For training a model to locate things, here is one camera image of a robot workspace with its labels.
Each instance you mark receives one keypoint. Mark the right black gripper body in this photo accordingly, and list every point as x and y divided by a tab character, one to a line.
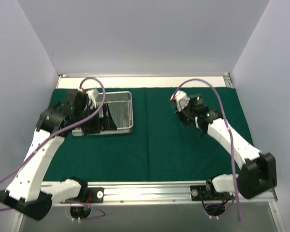
183	116

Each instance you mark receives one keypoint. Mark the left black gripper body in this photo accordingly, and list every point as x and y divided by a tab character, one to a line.
94	123

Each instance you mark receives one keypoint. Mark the metal mesh instrument tray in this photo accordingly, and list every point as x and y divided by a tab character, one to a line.
120	105

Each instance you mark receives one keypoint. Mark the green surgical cloth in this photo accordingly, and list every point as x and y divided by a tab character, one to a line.
159	148

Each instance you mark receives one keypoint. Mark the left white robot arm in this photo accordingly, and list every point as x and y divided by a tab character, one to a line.
51	130

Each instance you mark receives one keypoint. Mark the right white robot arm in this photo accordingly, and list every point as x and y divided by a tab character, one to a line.
257	169

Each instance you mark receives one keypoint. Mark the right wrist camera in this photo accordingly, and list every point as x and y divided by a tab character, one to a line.
183	100

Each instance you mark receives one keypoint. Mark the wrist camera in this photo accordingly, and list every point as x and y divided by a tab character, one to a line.
183	100
92	95

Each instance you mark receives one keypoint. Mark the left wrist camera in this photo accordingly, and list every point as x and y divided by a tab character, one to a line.
92	95

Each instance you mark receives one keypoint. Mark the aluminium right side rail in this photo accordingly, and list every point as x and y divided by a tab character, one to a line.
227	80

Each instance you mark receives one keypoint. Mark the aluminium rail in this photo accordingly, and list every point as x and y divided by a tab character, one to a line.
227	80
115	193

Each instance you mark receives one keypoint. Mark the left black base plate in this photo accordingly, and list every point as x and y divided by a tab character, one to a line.
94	193

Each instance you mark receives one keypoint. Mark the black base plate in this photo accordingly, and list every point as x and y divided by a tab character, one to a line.
207	193
94	193

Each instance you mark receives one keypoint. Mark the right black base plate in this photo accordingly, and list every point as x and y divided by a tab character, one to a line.
207	193

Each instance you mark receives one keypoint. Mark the aluminium front rail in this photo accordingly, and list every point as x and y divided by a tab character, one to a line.
115	193

